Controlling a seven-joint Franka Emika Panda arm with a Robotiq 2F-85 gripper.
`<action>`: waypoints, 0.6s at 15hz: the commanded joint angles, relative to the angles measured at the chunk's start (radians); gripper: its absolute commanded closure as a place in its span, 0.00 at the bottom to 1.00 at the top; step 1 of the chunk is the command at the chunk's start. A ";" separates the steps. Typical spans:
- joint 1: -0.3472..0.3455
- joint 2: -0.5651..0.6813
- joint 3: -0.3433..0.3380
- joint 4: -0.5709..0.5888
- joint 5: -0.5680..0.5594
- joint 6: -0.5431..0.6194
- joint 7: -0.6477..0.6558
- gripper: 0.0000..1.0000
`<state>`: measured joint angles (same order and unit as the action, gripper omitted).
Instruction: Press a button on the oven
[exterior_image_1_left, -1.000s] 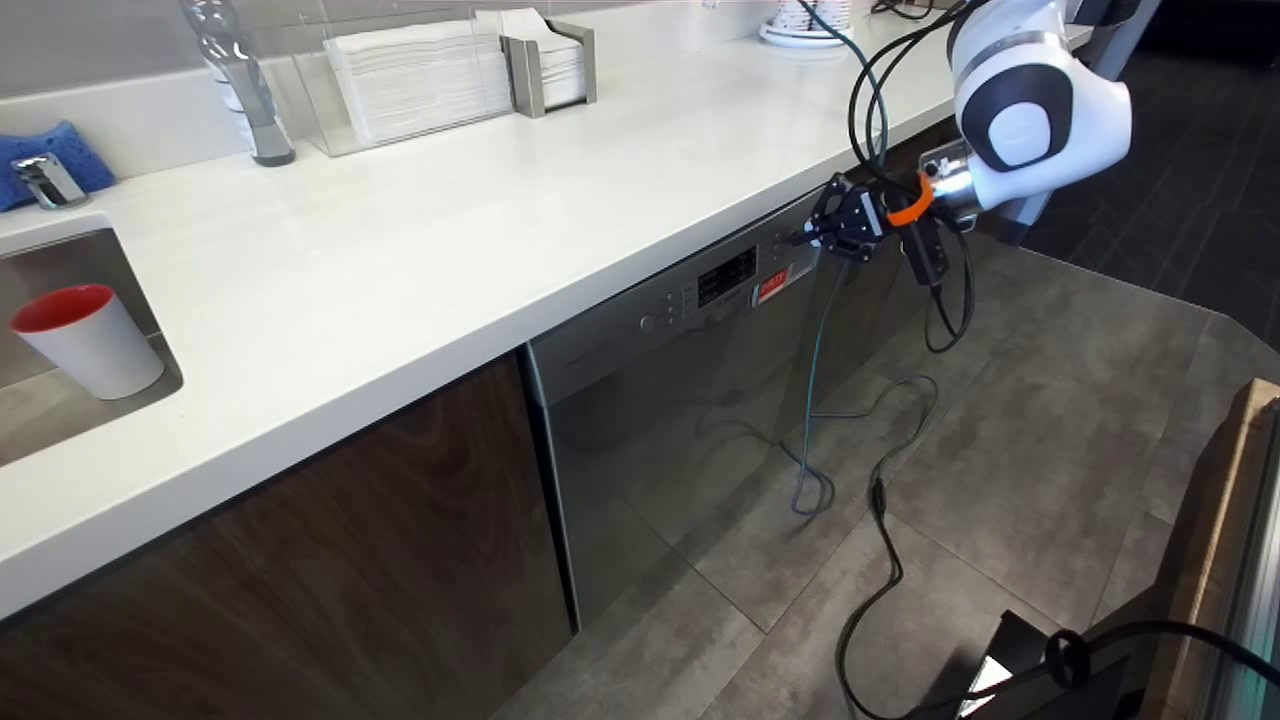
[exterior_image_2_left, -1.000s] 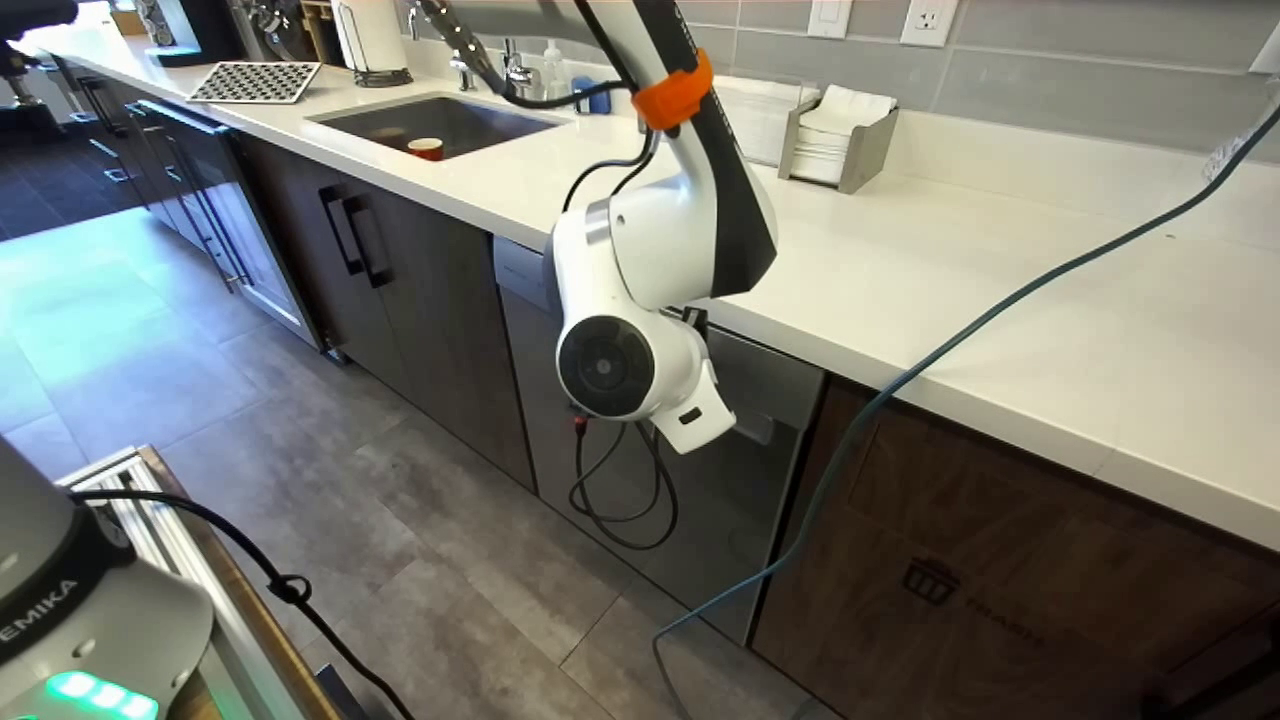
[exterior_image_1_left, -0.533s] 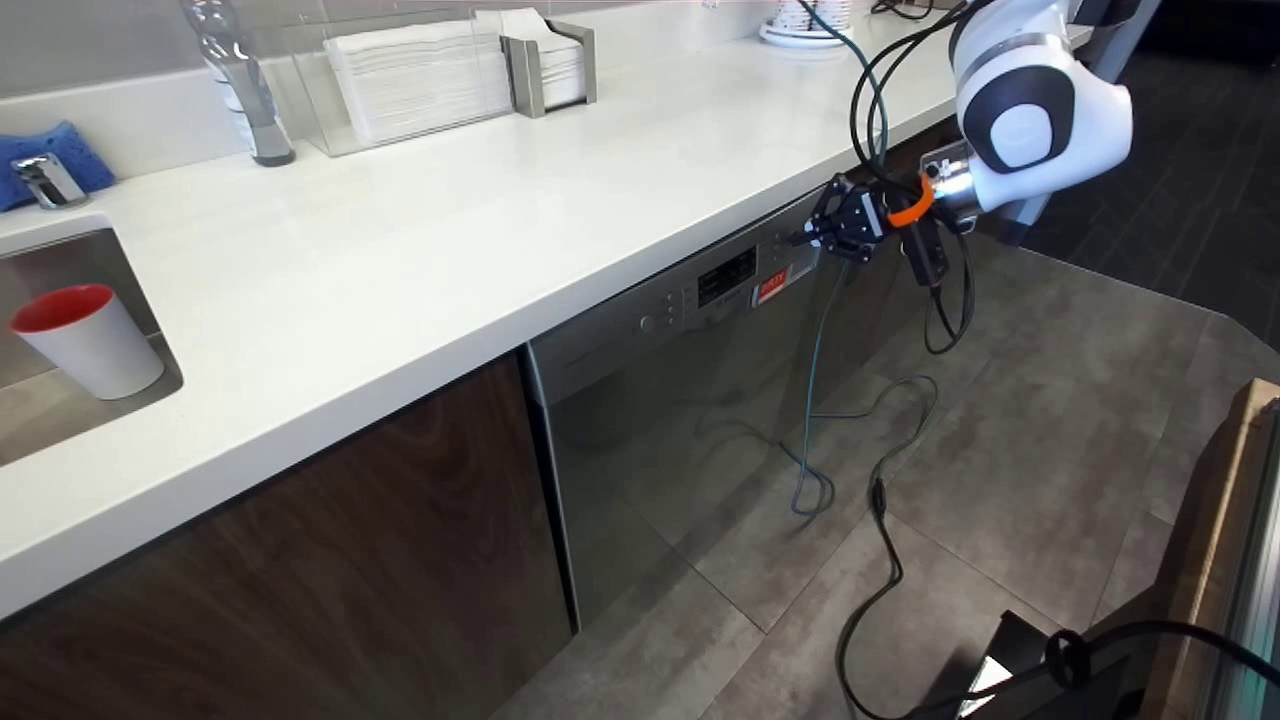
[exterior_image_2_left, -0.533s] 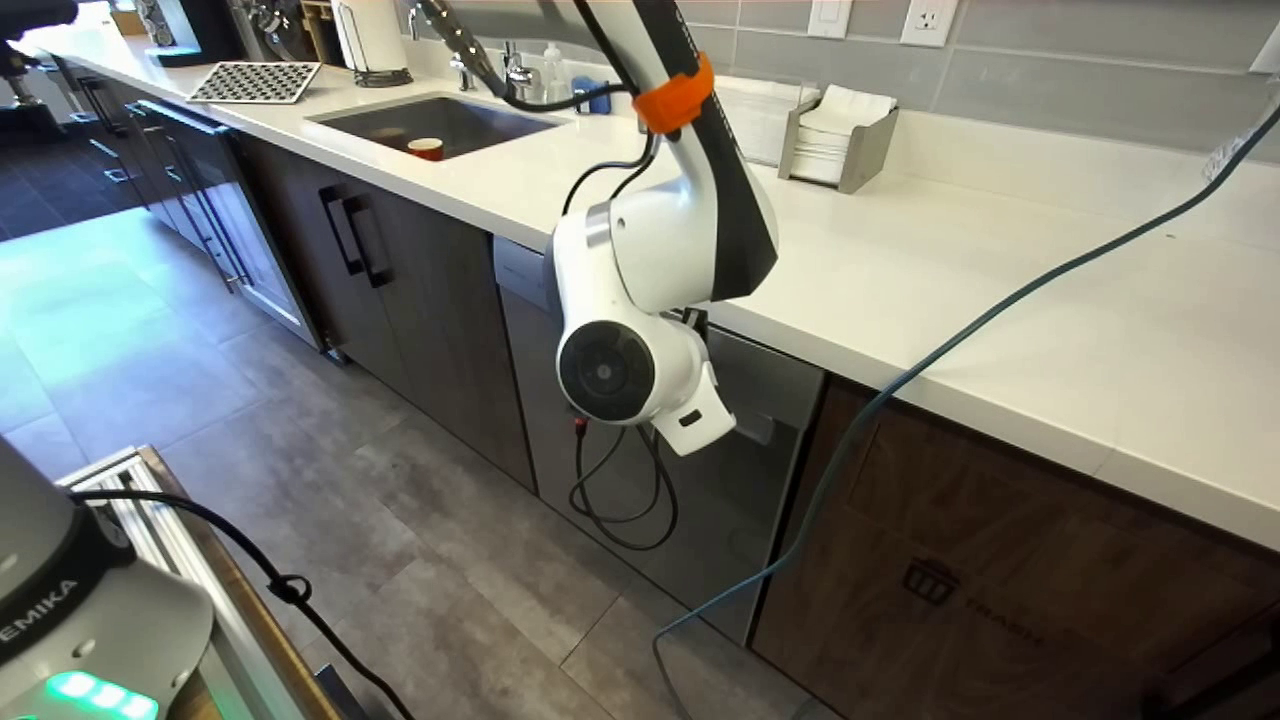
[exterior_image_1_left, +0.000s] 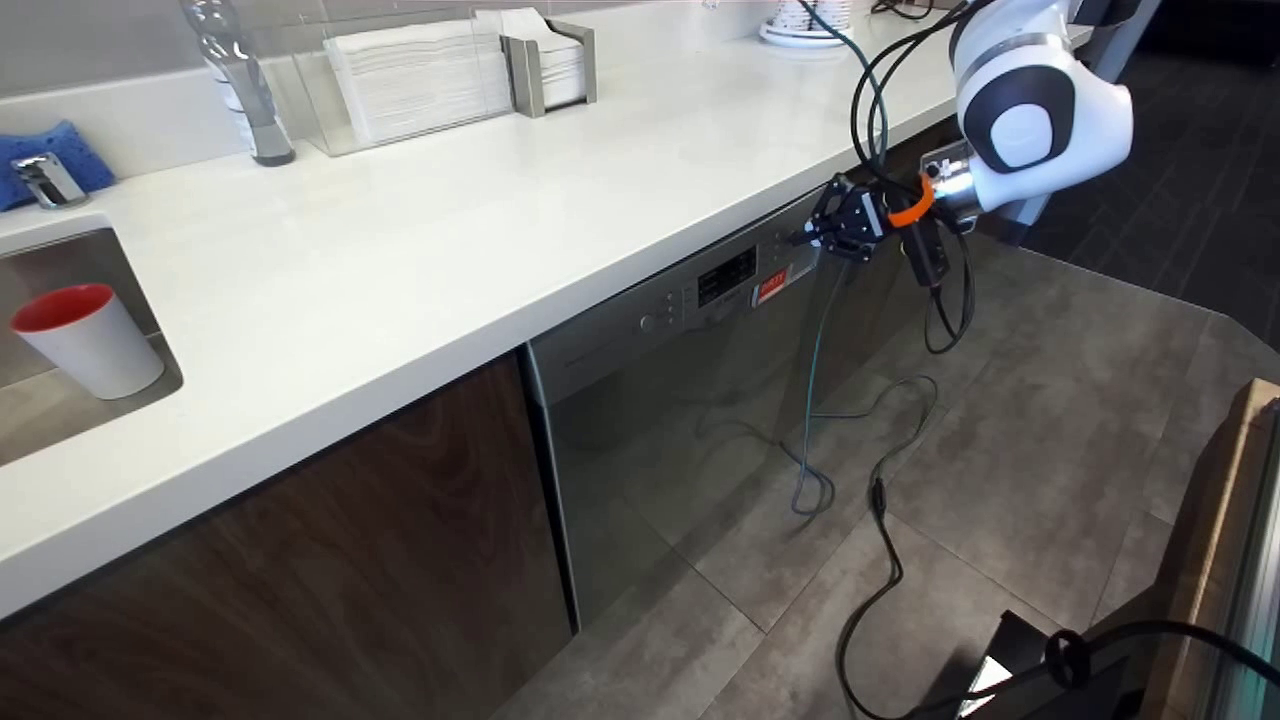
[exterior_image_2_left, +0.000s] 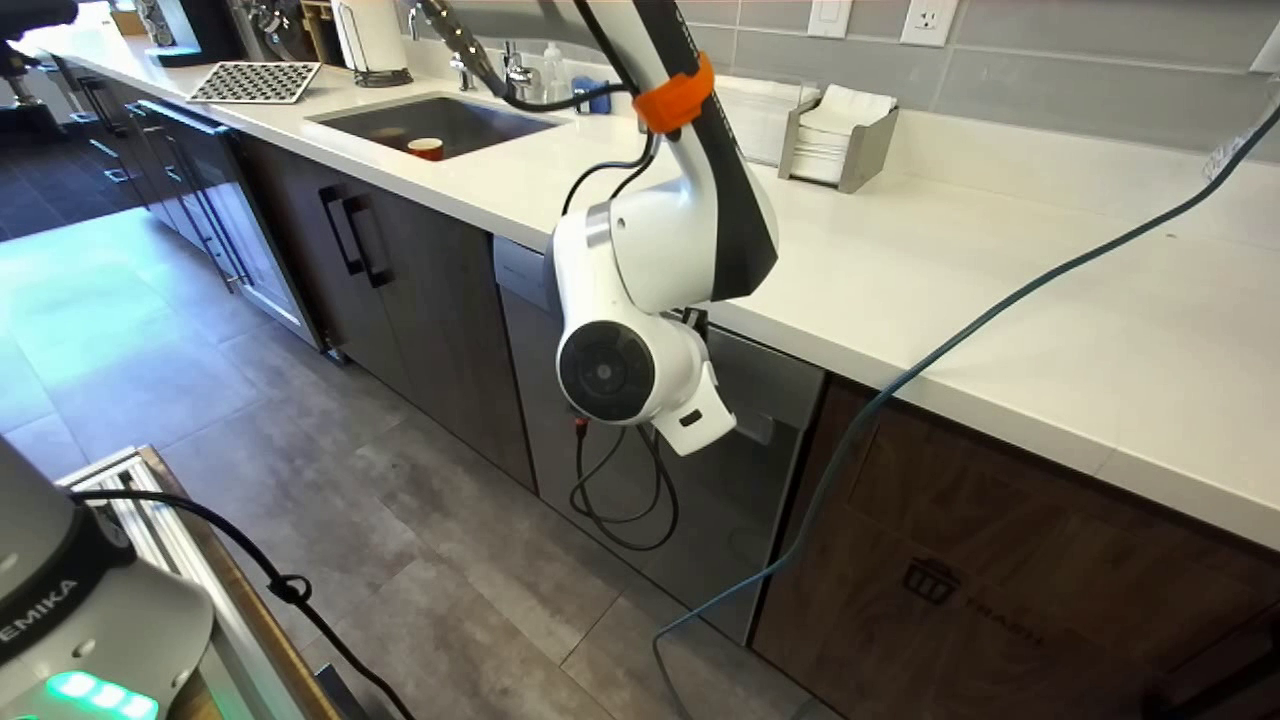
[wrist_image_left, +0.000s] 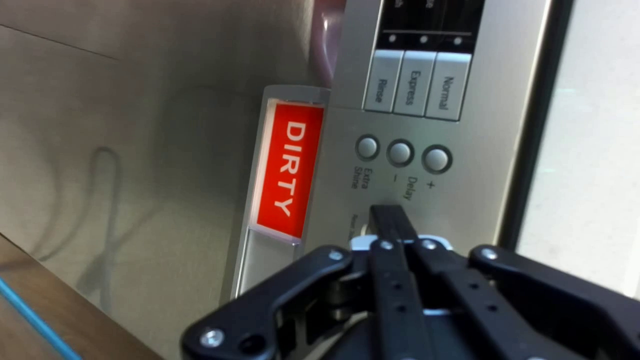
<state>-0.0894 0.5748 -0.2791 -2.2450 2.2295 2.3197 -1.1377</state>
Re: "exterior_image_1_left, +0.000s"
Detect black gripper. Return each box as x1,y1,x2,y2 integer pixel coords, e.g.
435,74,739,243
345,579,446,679
796,171,897,262

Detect red warning sticker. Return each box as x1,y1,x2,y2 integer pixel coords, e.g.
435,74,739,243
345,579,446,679
748,262,796,308

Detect white round countertop appliance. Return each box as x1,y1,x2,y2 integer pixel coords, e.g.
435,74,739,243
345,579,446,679
753,0,859,51

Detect stainless steel built-in appliance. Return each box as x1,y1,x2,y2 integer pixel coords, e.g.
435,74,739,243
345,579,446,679
524,174,859,630

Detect grey napkin holder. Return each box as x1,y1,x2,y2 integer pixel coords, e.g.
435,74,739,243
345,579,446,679
495,11,600,124

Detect white napkin stack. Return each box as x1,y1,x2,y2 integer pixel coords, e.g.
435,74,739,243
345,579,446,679
471,5,590,111

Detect white dish rack tray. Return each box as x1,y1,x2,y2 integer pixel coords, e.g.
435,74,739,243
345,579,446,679
295,15,520,156

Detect black box white label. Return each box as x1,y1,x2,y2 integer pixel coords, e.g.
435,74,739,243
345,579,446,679
933,606,1151,720

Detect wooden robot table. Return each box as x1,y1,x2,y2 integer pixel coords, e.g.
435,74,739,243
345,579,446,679
1141,377,1280,720

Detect chrome sink faucet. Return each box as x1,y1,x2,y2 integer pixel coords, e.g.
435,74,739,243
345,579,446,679
174,0,299,171

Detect dark lower cabinet doors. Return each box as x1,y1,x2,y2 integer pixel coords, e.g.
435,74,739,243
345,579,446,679
0,349,578,720

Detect white cup red inside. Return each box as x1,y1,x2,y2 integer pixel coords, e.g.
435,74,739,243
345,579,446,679
8,281,167,403

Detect blue sponge cloth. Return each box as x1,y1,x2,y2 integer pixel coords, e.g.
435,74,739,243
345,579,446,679
0,121,119,216

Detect undermount kitchen sink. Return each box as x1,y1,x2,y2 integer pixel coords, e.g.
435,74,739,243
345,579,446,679
0,225,186,472

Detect orange wrist mount ring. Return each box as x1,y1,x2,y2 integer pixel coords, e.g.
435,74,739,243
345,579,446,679
883,174,939,230

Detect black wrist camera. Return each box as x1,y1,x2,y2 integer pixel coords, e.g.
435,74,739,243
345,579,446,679
904,216,960,291

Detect teal cable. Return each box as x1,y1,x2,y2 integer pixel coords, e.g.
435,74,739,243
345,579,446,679
775,0,897,539

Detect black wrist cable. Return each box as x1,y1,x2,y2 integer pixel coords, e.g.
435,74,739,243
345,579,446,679
796,0,994,359

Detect black floor cable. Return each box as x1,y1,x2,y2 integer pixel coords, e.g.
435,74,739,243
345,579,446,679
831,366,942,720

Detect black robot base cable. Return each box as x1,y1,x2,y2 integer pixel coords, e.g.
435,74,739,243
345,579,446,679
933,616,1280,720

